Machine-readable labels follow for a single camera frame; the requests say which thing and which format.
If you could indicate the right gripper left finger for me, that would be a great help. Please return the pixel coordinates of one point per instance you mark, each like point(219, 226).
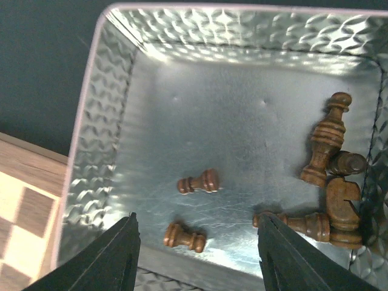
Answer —
point(110, 262)

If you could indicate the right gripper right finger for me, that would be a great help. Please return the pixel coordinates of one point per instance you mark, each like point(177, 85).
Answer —
point(289, 262)

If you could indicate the dark chess pieces pile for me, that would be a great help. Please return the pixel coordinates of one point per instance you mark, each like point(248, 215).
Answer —
point(328, 167)

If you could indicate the wooden chess board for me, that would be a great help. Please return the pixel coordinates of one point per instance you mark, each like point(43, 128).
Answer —
point(32, 179)

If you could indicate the pink tin box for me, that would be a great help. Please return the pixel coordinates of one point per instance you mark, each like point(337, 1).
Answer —
point(194, 116)

